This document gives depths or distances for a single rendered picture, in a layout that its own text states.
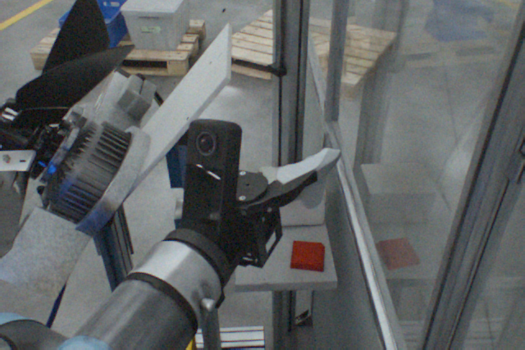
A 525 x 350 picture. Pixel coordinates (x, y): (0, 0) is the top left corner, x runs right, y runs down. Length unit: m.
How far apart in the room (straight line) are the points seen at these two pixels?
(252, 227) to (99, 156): 0.66
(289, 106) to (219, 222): 0.94
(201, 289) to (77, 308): 1.95
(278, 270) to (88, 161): 0.50
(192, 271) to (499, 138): 0.30
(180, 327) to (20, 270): 0.77
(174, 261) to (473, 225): 0.31
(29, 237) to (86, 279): 1.32
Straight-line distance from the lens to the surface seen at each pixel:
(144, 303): 0.40
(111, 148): 1.11
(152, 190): 2.81
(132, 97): 1.33
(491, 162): 0.51
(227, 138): 0.44
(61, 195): 1.13
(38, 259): 1.15
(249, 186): 0.49
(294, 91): 1.36
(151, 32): 3.95
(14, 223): 0.96
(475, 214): 0.55
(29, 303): 2.46
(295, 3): 1.25
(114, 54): 0.94
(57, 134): 1.12
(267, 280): 1.19
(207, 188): 0.45
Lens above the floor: 1.79
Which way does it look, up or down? 36 degrees down
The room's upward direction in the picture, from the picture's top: straight up
